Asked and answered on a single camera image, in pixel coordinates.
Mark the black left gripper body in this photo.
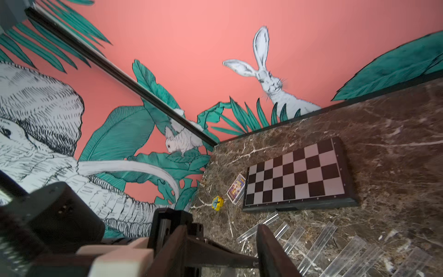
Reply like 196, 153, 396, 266
148, 208, 259, 268

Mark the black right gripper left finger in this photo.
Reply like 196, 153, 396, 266
143, 225, 188, 277

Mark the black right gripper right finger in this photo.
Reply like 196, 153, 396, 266
256, 225, 302, 277

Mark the brown checkered chess board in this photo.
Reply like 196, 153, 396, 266
242, 137, 358, 212

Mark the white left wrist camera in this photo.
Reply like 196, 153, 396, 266
76, 237, 155, 277

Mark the black frame post left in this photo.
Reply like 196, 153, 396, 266
25, 3, 218, 147

